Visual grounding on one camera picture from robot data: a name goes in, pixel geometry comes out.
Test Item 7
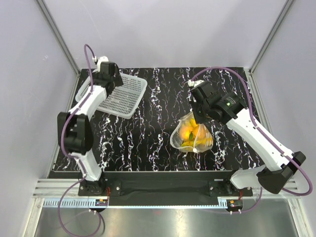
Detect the yellow banana bunch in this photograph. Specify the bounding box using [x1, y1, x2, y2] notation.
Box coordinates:
[180, 117, 213, 153]

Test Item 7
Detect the yellow-pink peach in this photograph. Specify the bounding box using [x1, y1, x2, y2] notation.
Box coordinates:
[179, 125, 199, 142]

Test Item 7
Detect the clear zip top bag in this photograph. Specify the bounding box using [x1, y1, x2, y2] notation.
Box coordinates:
[170, 112, 214, 153]

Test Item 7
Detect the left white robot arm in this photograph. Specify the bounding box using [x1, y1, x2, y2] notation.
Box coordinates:
[57, 56, 123, 196]

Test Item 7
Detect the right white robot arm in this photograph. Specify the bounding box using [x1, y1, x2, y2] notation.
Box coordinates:
[188, 80, 306, 196]

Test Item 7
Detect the white plastic perforated basket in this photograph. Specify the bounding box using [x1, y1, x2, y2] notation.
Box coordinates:
[69, 71, 147, 119]

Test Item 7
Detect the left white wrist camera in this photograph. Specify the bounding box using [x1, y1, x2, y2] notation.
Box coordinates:
[92, 56, 109, 71]

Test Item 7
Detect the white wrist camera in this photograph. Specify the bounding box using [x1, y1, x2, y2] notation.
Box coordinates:
[188, 79, 204, 87]
[92, 56, 109, 71]

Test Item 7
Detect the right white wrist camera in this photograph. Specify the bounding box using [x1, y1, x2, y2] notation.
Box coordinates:
[188, 79, 204, 87]

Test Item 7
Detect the left aluminium frame post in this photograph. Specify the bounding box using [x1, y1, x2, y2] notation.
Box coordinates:
[34, 0, 81, 75]

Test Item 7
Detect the aluminium frame post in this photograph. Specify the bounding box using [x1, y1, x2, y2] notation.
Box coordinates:
[249, 0, 296, 75]
[34, 0, 81, 75]

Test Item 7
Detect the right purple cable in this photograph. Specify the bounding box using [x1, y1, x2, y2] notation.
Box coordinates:
[190, 66, 313, 214]

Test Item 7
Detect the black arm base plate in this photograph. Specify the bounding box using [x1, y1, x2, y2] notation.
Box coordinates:
[78, 171, 253, 207]

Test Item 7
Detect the right aluminium frame post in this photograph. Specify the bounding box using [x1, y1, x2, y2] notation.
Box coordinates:
[249, 0, 296, 75]

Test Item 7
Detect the front aluminium frame rail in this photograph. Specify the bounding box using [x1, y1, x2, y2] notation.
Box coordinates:
[32, 179, 302, 199]

